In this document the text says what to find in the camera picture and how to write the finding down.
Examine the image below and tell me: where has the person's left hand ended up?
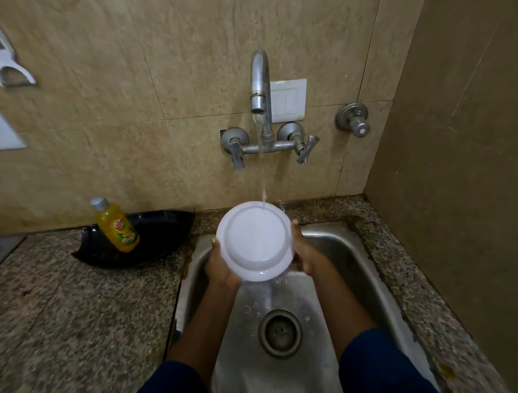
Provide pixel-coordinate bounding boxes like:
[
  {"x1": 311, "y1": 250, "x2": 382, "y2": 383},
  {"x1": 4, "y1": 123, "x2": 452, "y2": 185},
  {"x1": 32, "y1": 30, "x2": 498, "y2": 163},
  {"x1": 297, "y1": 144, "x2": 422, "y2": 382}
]
[{"x1": 204, "y1": 237, "x2": 242, "y2": 290}]

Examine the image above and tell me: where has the person's right hand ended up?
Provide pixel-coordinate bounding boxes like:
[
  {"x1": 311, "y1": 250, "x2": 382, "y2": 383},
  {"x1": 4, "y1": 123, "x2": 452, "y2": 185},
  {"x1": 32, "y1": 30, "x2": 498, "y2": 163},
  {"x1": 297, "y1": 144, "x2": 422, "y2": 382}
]
[{"x1": 289, "y1": 219, "x2": 327, "y2": 277}]

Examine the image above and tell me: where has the yellow rimmed plate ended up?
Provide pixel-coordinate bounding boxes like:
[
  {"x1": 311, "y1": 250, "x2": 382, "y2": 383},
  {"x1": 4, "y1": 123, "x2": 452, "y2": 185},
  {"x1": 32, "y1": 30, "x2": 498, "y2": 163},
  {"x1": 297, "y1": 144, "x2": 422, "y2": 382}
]
[{"x1": 215, "y1": 201, "x2": 295, "y2": 282}]

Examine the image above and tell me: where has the person's right forearm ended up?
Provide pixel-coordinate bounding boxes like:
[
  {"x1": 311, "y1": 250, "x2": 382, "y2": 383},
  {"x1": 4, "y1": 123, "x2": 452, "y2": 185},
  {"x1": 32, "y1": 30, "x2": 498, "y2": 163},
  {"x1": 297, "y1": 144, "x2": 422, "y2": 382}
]
[{"x1": 309, "y1": 261, "x2": 440, "y2": 393}]

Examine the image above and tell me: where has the person's left forearm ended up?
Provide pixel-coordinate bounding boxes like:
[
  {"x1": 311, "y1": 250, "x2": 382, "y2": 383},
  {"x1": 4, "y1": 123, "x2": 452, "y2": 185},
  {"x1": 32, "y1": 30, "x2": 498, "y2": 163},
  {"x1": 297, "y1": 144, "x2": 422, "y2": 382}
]
[{"x1": 137, "y1": 281, "x2": 242, "y2": 393}]

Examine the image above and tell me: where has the yellow dish soap bottle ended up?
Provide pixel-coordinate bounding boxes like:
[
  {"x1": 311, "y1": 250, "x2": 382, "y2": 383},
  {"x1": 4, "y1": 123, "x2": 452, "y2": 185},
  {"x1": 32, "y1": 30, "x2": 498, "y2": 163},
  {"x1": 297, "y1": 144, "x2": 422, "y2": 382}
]
[{"x1": 90, "y1": 197, "x2": 141, "y2": 253}]

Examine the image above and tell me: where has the black leaf-shaped tray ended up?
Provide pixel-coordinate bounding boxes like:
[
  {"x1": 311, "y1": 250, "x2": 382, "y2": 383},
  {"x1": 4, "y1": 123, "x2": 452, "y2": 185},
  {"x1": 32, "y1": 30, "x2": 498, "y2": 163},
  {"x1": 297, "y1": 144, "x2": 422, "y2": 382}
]
[{"x1": 71, "y1": 209, "x2": 196, "y2": 269}]

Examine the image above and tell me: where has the steel sink drain strainer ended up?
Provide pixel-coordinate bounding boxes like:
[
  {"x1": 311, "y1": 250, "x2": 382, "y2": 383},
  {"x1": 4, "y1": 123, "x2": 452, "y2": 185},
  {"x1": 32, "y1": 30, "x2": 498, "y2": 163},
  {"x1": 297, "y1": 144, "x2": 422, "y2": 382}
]
[{"x1": 258, "y1": 309, "x2": 303, "y2": 360}]

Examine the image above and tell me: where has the stainless steel sink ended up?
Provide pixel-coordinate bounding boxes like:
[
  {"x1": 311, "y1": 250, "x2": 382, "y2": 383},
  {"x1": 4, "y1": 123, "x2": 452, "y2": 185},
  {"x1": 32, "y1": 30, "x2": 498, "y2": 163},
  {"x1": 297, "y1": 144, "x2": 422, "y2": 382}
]
[{"x1": 168, "y1": 221, "x2": 440, "y2": 393}]

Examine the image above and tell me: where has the grey drying mat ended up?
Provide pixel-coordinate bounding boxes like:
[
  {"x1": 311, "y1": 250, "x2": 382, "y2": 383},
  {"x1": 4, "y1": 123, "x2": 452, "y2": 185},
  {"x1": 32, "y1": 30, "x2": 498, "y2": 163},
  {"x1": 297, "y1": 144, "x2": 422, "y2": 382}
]
[{"x1": 0, "y1": 235, "x2": 26, "y2": 264}]

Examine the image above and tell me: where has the white power socket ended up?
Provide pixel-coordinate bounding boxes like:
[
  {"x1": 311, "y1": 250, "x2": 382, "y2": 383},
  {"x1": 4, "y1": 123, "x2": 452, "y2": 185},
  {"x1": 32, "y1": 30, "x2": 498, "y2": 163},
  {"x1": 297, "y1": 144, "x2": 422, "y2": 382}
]
[{"x1": 0, "y1": 115, "x2": 27, "y2": 151}]

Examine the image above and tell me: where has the white hanging peeler grater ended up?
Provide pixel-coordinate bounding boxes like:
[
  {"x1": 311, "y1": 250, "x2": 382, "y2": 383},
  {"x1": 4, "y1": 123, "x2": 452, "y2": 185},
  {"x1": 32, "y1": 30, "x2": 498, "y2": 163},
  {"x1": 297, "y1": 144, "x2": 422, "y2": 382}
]
[{"x1": 0, "y1": 28, "x2": 37, "y2": 88}]

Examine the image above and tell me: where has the steel wall valve knob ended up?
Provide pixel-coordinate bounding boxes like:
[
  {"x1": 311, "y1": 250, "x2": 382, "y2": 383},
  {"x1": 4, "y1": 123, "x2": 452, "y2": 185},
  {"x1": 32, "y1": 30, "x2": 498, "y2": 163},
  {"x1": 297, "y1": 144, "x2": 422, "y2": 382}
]
[{"x1": 335, "y1": 101, "x2": 371, "y2": 138}]

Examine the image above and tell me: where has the white switch plate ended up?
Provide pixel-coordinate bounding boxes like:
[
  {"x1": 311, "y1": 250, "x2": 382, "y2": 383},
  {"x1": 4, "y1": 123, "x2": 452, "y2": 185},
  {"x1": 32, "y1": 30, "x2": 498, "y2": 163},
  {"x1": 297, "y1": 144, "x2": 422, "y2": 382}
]
[{"x1": 270, "y1": 78, "x2": 308, "y2": 124}]

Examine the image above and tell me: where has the steel wall faucet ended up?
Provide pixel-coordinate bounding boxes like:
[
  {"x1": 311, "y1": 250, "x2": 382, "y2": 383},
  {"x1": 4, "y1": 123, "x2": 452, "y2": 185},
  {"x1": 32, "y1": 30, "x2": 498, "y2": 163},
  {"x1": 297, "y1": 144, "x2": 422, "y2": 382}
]
[{"x1": 220, "y1": 49, "x2": 321, "y2": 171}]

